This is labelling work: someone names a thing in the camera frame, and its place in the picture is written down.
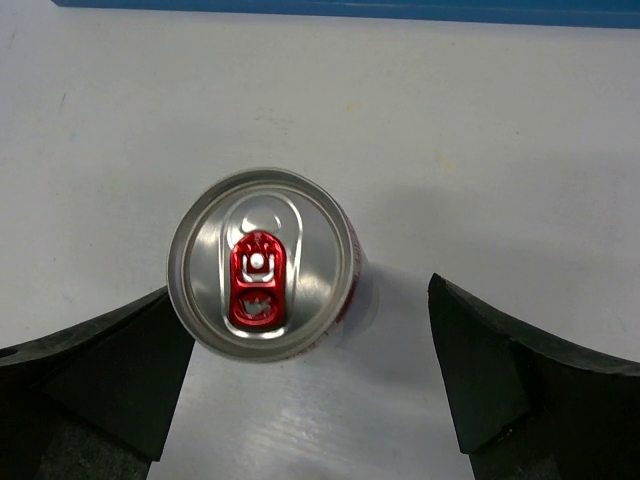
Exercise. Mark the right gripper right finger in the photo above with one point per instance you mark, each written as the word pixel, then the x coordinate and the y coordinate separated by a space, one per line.
pixel 527 404

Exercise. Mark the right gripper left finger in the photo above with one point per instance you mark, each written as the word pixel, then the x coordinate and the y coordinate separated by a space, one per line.
pixel 95 400

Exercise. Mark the red bull can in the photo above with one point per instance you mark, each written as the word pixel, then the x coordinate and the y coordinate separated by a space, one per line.
pixel 266 265

